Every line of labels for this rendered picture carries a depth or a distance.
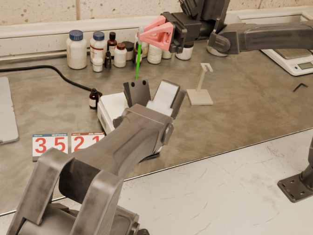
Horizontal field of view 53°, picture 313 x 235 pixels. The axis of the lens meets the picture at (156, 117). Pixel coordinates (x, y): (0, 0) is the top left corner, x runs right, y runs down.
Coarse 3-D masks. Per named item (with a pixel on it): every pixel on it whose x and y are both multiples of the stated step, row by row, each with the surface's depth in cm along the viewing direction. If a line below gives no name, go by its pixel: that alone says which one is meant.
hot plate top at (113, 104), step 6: (102, 96) 92; (108, 96) 92; (114, 96) 93; (120, 96) 93; (102, 102) 90; (108, 102) 90; (114, 102) 91; (120, 102) 91; (108, 108) 88; (114, 108) 89; (120, 108) 89; (108, 114) 87; (114, 114) 87; (120, 114) 87
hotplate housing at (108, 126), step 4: (100, 104) 92; (100, 108) 91; (100, 112) 92; (104, 112) 90; (100, 116) 93; (104, 116) 89; (108, 116) 89; (100, 120) 94; (104, 120) 90; (108, 120) 88; (104, 124) 91; (108, 124) 87; (112, 124) 86; (104, 128) 92; (108, 128) 88; (112, 128) 86; (108, 132) 89; (160, 148) 89; (156, 152) 89
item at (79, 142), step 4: (72, 136) 86; (76, 136) 86; (80, 136) 86; (84, 136) 86; (88, 136) 87; (92, 136) 87; (96, 136) 87; (100, 136) 87; (72, 140) 86; (76, 140) 86; (80, 140) 86; (84, 140) 86; (88, 140) 87; (92, 140) 87; (96, 140) 87; (76, 144) 86; (80, 144) 86; (84, 144) 86; (88, 144) 86; (92, 144) 87; (76, 148) 86; (80, 148) 86
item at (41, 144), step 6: (36, 138) 84; (42, 138) 84; (48, 138) 84; (54, 138) 85; (60, 138) 85; (66, 138) 85; (36, 144) 83; (42, 144) 84; (48, 144) 84; (54, 144) 84; (60, 144) 85; (66, 144) 85; (36, 150) 83; (42, 150) 84; (60, 150) 85; (66, 150) 85
